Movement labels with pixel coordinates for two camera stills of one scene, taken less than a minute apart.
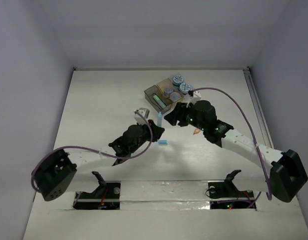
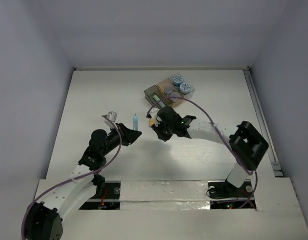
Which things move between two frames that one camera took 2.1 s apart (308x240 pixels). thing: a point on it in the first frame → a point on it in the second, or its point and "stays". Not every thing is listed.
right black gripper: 178,113 → 158,129
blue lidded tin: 184,88 stays
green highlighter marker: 159,101 stays
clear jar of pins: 168,90 stays
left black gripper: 153,130 → 123,134
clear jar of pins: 174,96 stays
